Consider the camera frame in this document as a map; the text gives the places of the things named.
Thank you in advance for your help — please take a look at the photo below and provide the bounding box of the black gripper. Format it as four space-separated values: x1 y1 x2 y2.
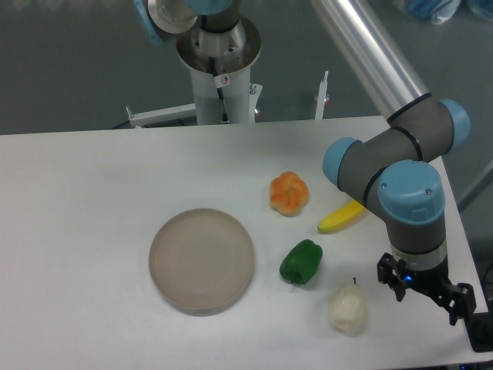
377 249 477 326

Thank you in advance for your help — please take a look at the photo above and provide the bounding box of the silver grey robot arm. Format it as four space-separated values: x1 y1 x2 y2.
134 1 476 323

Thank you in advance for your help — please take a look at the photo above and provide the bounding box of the yellow banana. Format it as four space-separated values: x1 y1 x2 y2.
317 200 365 234

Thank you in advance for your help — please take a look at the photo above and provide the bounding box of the white pear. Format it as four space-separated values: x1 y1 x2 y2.
327 279 367 335

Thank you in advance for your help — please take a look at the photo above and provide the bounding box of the green bell pepper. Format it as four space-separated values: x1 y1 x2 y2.
279 240 323 285

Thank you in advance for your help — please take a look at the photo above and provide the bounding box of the orange bread roll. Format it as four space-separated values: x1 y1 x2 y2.
269 171 309 217

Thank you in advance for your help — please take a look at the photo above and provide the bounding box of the beige round plate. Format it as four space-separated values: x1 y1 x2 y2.
148 208 255 316

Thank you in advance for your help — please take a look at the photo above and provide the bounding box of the blue plastic bag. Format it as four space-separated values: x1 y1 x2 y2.
404 0 492 25

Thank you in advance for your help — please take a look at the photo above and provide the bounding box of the white upright post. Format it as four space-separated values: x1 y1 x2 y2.
314 70 330 119

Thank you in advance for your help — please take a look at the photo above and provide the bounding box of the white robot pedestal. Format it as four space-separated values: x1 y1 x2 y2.
190 67 263 126

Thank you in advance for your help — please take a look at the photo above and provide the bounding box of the white metal frame bracket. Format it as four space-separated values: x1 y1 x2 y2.
126 103 196 128

